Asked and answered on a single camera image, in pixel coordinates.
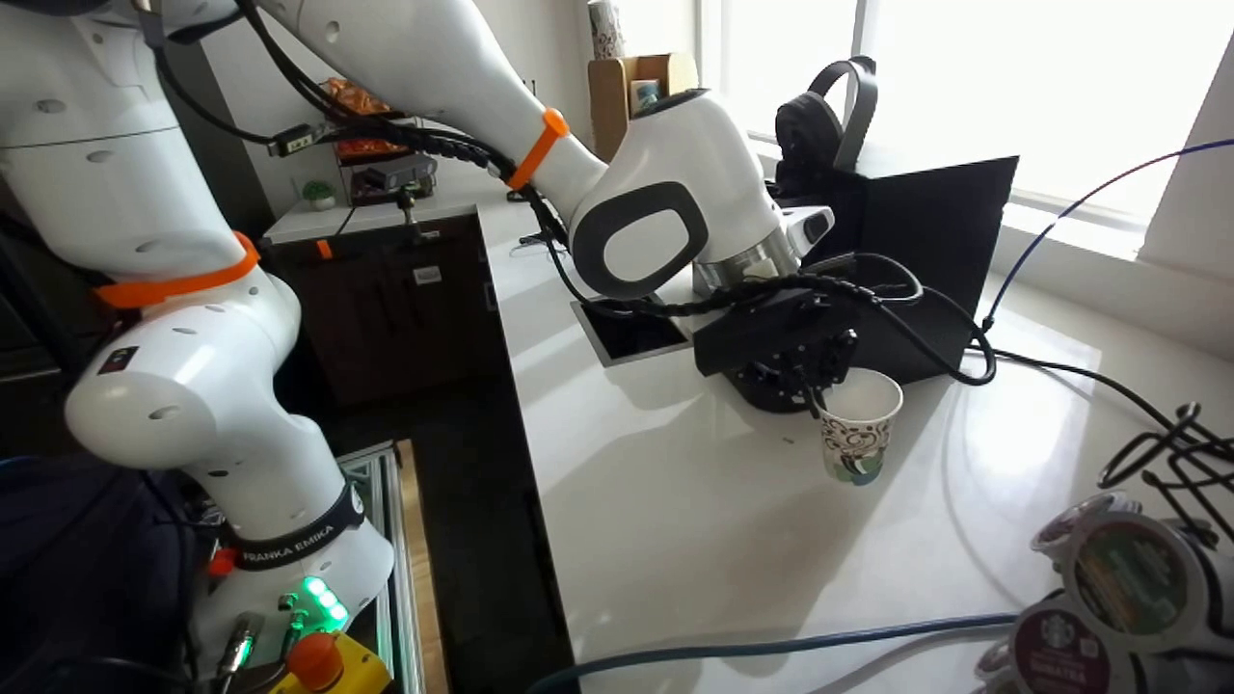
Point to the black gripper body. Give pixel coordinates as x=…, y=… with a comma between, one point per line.
x=772, y=339

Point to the patterned paper coffee cup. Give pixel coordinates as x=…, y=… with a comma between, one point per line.
x=856, y=428

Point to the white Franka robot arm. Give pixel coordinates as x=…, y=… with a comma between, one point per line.
x=157, y=294

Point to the black silver coffee machine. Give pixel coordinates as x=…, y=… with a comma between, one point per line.
x=920, y=245

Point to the coffee pod carousel rack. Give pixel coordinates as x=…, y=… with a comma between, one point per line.
x=1131, y=590

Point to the steel framed counter trash opening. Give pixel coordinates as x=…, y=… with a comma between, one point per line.
x=631, y=328

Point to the cardboard box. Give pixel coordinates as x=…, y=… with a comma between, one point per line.
x=631, y=96

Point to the bright window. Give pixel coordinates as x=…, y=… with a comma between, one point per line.
x=1026, y=91

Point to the white topped dark cabinet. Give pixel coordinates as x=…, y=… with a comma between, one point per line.
x=388, y=294

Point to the yellow emergency stop button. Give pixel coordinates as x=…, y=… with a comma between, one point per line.
x=329, y=664

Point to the dark bag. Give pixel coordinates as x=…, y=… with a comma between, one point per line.
x=90, y=581

